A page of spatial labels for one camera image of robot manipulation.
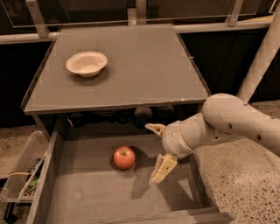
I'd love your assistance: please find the clear acrylic barrier panel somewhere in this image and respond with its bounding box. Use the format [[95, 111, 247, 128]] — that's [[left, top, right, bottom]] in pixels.
[[0, 0, 261, 28]]

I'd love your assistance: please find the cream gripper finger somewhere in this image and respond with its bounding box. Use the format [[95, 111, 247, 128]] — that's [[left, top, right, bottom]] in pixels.
[[145, 123, 166, 137], [149, 154, 178, 185]]

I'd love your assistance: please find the dark round can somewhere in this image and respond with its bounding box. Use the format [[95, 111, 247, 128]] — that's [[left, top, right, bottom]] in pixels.
[[134, 107, 152, 120], [157, 105, 175, 117]]

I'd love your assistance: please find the dark round can right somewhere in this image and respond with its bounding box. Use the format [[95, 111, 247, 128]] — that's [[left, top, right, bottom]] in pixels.
[[157, 105, 175, 117]]

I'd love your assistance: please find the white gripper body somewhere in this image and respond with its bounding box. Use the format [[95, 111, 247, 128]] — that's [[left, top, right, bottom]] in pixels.
[[162, 121, 193, 159]]

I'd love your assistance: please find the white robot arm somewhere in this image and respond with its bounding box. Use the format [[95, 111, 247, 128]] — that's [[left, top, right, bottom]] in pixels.
[[145, 5, 280, 185]]

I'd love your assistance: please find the grey cabinet with counter top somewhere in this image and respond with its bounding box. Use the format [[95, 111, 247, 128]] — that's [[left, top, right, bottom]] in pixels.
[[22, 27, 211, 123]]

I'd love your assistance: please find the clear plastic storage bin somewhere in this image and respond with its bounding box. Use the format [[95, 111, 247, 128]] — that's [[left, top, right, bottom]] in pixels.
[[0, 130, 48, 203]]

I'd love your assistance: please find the open grey top drawer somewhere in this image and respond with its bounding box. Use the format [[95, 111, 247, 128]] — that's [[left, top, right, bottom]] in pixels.
[[27, 125, 235, 224]]

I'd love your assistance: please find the metal rail with brackets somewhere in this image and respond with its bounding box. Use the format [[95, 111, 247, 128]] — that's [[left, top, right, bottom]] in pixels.
[[0, 0, 279, 45]]

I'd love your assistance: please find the red apple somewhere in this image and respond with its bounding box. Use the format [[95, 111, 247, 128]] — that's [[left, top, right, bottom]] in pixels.
[[113, 146, 136, 170]]

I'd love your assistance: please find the white paper bowl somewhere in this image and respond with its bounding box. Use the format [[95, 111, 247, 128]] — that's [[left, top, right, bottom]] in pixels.
[[66, 52, 108, 78]]

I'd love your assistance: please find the dark round can left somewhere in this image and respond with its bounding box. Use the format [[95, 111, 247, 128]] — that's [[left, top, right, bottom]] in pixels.
[[134, 107, 152, 120]]

